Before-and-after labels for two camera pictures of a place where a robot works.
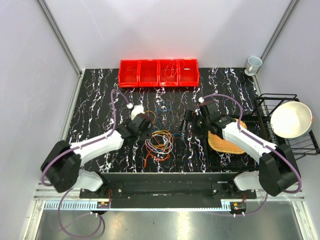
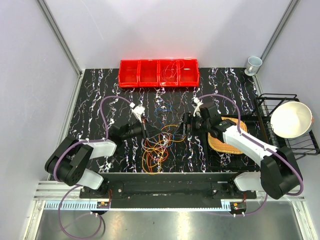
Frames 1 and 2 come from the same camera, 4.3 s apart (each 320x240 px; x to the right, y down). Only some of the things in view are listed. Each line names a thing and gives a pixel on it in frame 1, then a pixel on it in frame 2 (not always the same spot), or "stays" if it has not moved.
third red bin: (169, 74) stays
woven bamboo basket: (225, 145) stays
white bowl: (291, 119) stays
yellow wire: (163, 132) to (153, 148)
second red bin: (148, 74) stays
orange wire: (152, 151) to (155, 154)
